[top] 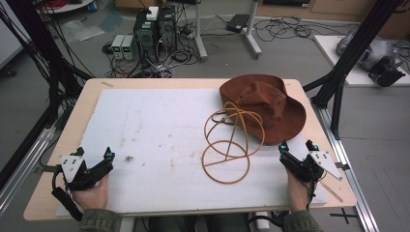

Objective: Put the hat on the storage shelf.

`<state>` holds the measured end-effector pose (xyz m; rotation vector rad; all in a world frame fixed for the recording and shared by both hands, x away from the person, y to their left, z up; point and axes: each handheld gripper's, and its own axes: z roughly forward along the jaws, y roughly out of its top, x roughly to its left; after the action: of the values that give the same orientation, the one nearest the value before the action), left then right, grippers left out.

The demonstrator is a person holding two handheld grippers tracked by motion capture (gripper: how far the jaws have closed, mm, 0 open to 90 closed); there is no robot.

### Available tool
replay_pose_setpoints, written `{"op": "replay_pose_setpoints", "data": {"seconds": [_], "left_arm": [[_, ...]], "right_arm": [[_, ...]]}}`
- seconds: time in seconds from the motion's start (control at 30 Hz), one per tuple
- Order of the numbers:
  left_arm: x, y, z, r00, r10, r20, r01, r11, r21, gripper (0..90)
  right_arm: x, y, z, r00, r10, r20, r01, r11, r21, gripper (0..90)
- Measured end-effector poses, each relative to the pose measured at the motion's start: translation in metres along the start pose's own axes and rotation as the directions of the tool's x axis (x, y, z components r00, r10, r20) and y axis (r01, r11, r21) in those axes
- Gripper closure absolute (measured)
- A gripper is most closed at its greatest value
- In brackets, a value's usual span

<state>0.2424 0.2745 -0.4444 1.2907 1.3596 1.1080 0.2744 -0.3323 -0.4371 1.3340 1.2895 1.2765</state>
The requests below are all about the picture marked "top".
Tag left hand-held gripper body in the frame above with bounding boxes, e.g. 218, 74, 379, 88
59, 155, 115, 191

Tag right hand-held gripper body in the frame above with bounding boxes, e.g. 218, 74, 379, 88
278, 150, 343, 184

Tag brown brimmed hat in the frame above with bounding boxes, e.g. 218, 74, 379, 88
219, 73, 308, 146

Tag orange wire hat stand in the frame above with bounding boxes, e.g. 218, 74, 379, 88
200, 101, 266, 186

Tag person's left hand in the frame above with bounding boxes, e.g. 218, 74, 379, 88
71, 174, 110, 212

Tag person's right hand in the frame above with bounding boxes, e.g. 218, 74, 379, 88
285, 168, 312, 214

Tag white foam mat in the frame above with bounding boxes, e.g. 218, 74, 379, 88
55, 88, 329, 218

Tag white power strip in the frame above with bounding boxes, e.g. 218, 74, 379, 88
253, 211, 271, 232

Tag white floor board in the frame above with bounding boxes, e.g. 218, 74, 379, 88
313, 34, 410, 88

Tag grey power supply unit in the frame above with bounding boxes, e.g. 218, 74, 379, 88
121, 34, 138, 61
110, 34, 126, 61

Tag grey robot device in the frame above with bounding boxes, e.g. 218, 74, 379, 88
336, 28, 407, 88

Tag person's legs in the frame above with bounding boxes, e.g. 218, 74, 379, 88
147, 213, 251, 232

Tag white metal stand leg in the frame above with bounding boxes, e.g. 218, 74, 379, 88
243, 0, 263, 60
192, 0, 209, 63

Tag clear plastic sheet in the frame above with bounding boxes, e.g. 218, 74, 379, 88
60, 18, 106, 44

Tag black computer tower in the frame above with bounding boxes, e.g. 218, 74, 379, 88
157, 5, 178, 54
132, 11, 160, 63

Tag flat black box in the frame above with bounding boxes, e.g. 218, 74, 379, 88
225, 13, 251, 34

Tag white box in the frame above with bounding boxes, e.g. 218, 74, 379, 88
146, 6, 160, 21

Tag aluminium rail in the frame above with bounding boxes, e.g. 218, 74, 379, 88
309, 97, 382, 232
0, 125, 58, 215

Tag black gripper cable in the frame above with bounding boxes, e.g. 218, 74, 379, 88
303, 179, 318, 211

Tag black gripper wrist strap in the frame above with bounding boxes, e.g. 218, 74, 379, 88
50, 163, 84, 222

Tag black metal frame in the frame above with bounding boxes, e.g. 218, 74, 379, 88
0, 0, 95, 191
302, 0, 405, 140

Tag tangle of floor cables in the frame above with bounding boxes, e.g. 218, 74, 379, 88
101, 18, 201, 79

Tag black floor cables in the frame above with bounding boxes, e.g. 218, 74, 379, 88
252, 15, 356, 44

